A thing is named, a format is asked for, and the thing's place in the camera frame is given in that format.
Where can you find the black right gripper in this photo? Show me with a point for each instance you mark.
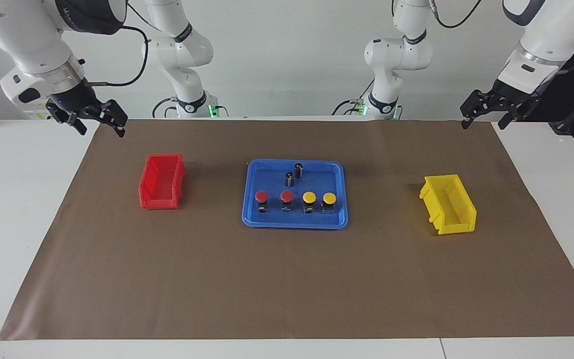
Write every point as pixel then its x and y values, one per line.
pixel 75 94

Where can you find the white wall power outlet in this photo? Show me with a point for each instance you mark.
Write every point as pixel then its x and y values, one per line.
pixel 35 114

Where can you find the red push button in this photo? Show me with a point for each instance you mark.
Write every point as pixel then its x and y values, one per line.
pixel 261 195
pixel 287 196

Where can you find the blue plastic tray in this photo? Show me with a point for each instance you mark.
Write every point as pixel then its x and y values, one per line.
pixel 267 174

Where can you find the yellow plastic bin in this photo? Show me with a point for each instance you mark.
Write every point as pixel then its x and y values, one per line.
pixel 459 209

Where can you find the yellow push button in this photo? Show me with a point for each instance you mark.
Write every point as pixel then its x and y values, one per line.
pixel 309 197
pixel 329 198

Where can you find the brown paper table mat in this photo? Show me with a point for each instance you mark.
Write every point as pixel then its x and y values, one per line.
pixel 287 279

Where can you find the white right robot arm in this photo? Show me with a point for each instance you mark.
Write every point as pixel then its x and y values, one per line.
pixel 18 35

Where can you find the red plastic bin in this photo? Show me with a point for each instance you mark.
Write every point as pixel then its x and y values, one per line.
pixel 160 187

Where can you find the black cylindrical capacitor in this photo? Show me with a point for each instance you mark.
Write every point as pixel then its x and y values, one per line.
pixel 289 179
pixel 298 171

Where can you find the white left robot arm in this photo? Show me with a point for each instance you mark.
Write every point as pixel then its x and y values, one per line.
pixel 541 45

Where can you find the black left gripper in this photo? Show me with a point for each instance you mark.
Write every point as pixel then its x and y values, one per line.
pixel 513 94

